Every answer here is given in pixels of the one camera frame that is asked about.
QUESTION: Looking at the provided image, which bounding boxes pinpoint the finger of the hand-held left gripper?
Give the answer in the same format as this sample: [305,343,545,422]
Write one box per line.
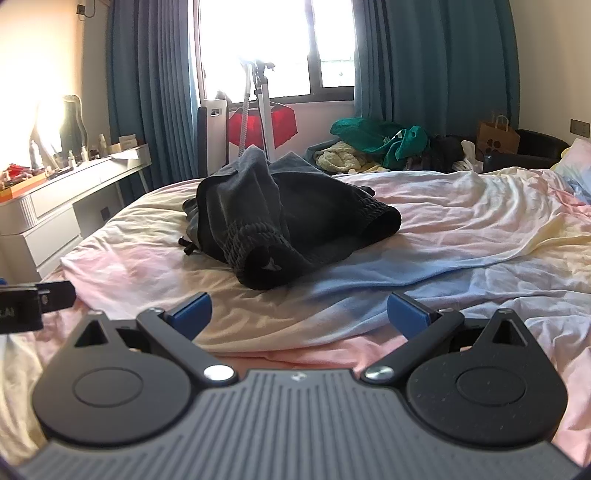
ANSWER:
[37,280,77,311]

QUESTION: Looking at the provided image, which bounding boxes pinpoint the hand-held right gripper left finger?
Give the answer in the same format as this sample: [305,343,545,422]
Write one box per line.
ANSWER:
[74,292,238,385]

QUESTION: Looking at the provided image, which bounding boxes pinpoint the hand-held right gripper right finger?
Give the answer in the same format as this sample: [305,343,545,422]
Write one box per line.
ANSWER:
[360,292,527,384]

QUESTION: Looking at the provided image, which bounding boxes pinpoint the dark grey sweatpants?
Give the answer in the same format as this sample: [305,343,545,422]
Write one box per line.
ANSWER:
[179,145,402,291]

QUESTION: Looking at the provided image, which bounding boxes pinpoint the black clothes pile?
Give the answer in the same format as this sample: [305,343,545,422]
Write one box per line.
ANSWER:
[417,134,468,174]

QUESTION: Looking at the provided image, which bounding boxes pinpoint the white dressing table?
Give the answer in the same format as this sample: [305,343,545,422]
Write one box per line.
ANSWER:
[0,143,153,283]

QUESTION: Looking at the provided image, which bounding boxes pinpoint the pastel bed sheet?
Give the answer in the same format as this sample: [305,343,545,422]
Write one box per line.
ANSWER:
[0,166,591,467]

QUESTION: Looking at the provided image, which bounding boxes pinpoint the orange tray with red bits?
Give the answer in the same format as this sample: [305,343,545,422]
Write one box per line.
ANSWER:
[0,161,52,205]

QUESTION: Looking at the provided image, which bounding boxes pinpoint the wavy-edged mirror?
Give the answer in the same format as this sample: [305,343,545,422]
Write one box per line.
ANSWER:
[30,95,89,168]

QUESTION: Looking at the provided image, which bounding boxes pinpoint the white cloth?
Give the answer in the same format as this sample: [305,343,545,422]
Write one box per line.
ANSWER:
[454,141,484,174]

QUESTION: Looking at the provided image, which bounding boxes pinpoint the pale yellow cloth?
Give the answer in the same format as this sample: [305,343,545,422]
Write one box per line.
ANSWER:
[314,141,385,174]

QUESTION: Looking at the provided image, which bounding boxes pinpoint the white air purifier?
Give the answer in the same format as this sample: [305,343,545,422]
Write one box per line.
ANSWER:
[198,98,230,177]

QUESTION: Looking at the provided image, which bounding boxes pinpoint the green garment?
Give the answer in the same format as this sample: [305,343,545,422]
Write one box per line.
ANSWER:
[331,117,431,169]

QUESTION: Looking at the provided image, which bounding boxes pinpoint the brown paper bag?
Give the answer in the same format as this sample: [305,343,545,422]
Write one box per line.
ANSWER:
[475,114,522,158]

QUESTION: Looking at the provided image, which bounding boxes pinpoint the red garment on hanger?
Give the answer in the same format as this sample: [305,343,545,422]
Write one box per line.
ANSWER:
[228,102,297,151]

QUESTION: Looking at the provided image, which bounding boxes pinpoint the black armchair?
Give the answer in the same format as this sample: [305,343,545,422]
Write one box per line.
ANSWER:
[482,129,571,174]

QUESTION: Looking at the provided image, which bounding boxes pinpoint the teal curtain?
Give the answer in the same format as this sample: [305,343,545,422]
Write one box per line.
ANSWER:
[353,0,522,139]
[106,0,204,195]

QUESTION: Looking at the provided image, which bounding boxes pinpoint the pastel pillow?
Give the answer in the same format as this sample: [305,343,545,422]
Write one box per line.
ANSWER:
[551,136,591,205]

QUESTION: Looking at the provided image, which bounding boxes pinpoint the window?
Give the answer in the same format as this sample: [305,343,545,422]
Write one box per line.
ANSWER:
[191,0,358,100]

